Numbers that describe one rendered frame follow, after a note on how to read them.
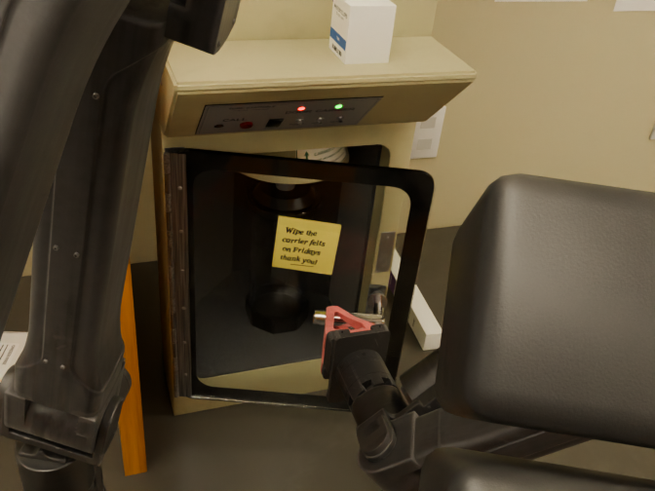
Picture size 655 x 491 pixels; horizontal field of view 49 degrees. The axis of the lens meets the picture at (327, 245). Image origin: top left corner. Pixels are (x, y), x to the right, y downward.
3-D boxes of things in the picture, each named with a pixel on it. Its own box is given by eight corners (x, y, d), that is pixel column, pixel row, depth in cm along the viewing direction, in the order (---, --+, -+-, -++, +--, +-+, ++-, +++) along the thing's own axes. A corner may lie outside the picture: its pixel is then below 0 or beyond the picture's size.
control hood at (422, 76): (159, 129, 80) (155, 41, 74) (419, 113, 90) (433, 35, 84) (174, 178, 71) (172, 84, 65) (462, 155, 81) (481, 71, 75)
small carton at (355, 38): (327, 48, 77) (333, -9, 74) (370, 47, 79) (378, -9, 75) (344, 64, 73) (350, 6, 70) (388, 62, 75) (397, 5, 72)
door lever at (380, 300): (313, 302, 92) (314, 286, 91) (385, 309, 92) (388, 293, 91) (311, 329, 88) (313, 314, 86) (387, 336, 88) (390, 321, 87)
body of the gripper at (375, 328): (384, 320, 81) (410, 364, 75) (373, 383, 86) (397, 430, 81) (330, 327, 79) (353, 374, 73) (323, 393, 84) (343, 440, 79)
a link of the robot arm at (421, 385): (362, 460, 65) (414, 512, 68) (463, 387, 64) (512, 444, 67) (341, 388, 76) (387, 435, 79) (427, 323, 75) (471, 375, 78)
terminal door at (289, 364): (180, 394, 103) (172, 146, 81) (389, 411, 104) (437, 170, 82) (179, 397, 103) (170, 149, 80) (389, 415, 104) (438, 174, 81)
